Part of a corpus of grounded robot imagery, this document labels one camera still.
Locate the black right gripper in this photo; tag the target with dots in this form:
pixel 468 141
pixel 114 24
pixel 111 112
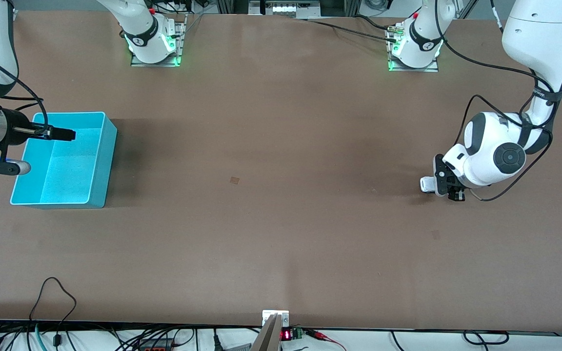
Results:
pixel 16 127

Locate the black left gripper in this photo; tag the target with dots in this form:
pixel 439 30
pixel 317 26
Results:
pixel 456 190

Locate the white jeep toy black bed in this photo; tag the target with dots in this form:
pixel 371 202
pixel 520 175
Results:
pixel 427 184

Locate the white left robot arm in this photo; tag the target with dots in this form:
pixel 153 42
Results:
pixel 539 44

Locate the cyan plastic storage bin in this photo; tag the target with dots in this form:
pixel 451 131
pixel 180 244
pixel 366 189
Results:
pixel 66 165

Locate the brown tape patch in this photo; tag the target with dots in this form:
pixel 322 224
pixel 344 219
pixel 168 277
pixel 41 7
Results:
pixel 234 181

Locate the red LED display module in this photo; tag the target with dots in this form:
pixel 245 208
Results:
pixel 286 335

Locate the white lit power unit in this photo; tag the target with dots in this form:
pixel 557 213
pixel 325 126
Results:
pixel 286 9

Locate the red connector box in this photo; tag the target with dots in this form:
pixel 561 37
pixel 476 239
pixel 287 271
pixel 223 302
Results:
pixel 156 347

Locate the black power plug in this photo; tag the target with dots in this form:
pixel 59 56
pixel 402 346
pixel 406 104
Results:
pixel 216 341

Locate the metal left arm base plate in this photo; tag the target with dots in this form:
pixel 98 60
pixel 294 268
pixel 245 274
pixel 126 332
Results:
pixel 417 69

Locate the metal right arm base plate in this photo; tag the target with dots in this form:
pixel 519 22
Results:
pixel 181 44

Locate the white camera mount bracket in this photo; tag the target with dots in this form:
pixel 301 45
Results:
pixel 269 314

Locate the grey camera mount beam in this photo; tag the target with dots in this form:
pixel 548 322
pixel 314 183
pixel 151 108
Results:
pixel 269 339

